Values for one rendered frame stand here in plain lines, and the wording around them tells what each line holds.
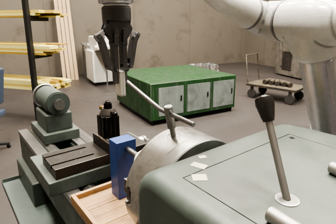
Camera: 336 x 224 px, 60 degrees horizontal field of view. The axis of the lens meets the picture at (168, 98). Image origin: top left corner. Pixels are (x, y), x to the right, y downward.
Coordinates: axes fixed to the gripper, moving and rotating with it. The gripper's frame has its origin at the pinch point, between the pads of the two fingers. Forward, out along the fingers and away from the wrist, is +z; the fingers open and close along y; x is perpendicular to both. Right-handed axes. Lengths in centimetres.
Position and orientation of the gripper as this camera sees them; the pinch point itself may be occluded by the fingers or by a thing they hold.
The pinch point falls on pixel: (120, 83)
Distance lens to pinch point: 80.9
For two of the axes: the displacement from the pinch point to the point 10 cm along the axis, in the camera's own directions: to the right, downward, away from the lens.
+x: 6.1, 2.0, -7.7
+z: 0.1, 9.7, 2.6
